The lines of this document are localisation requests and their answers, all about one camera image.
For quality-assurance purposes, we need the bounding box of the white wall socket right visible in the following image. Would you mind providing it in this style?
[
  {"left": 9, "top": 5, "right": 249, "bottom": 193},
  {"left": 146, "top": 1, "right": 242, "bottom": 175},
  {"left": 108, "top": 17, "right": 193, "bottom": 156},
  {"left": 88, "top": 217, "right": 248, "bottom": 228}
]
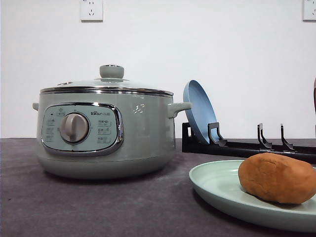
[{"left": 300, "top": 0, "right": 316, "bottom": 24}]

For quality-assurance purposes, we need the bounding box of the black dish rack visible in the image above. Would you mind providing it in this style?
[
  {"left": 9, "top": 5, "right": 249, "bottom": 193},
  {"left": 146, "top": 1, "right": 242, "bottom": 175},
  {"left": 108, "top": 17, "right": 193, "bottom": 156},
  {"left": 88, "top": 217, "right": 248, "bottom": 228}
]
[{"left": 182, "top": 122, "right": 316, "bottom": 161}]

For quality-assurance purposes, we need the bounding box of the brown potato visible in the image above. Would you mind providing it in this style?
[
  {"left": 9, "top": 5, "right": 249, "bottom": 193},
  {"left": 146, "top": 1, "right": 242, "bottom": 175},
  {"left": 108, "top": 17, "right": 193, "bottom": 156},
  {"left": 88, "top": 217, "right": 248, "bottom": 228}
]
[{"left": 238, "top": 153, "right": 316, "bottom": 204}]

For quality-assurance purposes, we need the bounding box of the white wall socket left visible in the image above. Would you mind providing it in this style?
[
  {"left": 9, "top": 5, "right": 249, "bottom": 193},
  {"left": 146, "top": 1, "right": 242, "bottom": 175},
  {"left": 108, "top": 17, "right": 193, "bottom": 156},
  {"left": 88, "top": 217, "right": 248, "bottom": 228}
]
[{"left": 79, "top": 0, "right": 103, "bottom": 23}]

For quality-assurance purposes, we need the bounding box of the pink plate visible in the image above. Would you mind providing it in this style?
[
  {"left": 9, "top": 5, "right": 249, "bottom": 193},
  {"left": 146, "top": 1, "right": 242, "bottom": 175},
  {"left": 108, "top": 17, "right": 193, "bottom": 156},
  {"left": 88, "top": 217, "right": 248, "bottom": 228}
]
[{"left": 313, "top": 77, "right": 316, "bottom": 113}]

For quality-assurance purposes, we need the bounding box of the blue plate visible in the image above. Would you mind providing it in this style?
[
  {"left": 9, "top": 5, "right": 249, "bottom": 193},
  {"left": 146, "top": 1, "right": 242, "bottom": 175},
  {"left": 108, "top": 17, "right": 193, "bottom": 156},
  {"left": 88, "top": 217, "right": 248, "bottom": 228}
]
[{"left": 183, "top": 80, "right": 219, "bottom": 144}]

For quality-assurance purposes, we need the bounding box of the glass pot lid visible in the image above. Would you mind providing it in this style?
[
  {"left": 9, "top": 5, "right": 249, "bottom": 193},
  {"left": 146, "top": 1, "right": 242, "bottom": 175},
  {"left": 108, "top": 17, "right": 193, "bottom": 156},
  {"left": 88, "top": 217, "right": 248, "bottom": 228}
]
[{"left": 40, "top": 64, "right": 173, "bottom": 95}]

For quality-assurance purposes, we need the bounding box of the green plate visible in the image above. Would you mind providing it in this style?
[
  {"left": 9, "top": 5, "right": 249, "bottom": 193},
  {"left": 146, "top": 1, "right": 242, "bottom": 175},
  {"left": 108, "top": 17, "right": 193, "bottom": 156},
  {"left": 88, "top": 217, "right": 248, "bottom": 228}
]
[{"left": 189, "top": 160, "right": 316, "bottom": 226}]

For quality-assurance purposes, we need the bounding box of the white wall socket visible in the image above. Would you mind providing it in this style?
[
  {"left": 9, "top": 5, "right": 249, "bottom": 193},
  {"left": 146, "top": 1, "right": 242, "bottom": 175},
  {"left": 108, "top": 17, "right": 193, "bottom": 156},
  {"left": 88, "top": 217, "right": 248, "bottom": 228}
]
[
  {"left": 79, "top": 0, "right": 103, "bottom": 23},
  {"left": 300, "top": 0, "right": 316, "bottom": 24}
]

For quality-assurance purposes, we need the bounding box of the green electric steamer pot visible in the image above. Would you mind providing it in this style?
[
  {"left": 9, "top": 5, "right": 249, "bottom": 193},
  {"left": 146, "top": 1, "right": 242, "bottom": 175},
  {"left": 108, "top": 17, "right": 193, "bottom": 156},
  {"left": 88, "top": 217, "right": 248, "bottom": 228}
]
[{"left": 32, "top": 86, "right": 192, "bottom": 179}]

